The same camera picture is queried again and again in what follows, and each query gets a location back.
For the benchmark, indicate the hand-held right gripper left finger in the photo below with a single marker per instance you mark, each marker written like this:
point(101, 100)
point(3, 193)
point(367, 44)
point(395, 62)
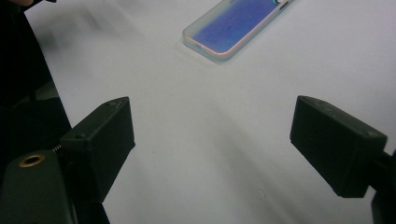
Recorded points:
point(99, 149)

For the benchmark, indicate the translucent iridescent phone case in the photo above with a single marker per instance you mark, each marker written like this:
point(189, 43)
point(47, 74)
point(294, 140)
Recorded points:
point(230, 28)

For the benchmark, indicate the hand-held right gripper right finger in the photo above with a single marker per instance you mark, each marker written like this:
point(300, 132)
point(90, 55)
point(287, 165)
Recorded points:
point(336, 149)

